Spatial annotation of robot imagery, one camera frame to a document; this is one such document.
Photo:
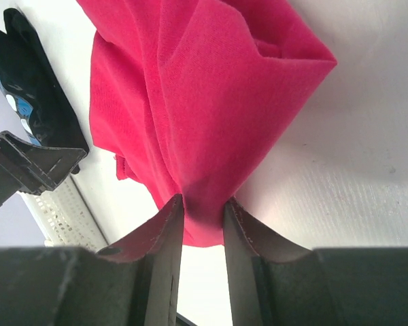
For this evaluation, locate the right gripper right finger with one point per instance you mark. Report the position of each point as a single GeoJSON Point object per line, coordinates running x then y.
{"type": "Point", "coordinates": [273, 281]}

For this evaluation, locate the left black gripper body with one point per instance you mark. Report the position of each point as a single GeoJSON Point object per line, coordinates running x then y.
{"type": "Point", "coordinates": [15, 164]}

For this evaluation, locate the white plastic laundry basket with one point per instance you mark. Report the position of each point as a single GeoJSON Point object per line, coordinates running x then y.
{"type": "Point", "coordinates": [64, 218]}

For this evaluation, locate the pink t shirt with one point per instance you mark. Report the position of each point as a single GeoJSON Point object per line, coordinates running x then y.
{"type": "Point", "coordinates": [190, 96]}

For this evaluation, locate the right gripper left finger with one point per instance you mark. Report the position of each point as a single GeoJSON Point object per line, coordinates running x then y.
{"type": "Point", "coordinates": [134, 281]}

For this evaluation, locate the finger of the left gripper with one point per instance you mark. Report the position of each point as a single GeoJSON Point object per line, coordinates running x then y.
{"type": "Point", "coordinates": [52, 165]}

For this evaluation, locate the black t shirt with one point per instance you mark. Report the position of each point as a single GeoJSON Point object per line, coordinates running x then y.
{"type": "Point", "coordinates": [31, 87]}

